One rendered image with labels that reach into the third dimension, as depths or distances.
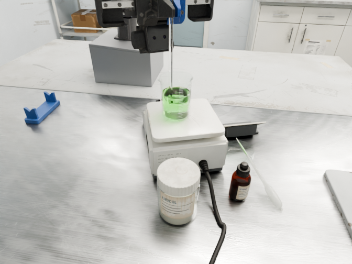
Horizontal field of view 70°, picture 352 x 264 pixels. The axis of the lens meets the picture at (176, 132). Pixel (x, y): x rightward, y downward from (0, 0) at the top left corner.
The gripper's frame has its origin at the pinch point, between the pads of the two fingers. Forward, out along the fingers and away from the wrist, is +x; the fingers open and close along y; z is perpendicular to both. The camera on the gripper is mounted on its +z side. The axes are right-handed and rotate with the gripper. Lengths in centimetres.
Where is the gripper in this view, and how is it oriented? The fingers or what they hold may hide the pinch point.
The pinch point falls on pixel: (168, 8)
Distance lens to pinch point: 39.1
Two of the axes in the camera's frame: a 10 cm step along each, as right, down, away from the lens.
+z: -0.2, 8.1, 5.8
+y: -9.4, 1.8, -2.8
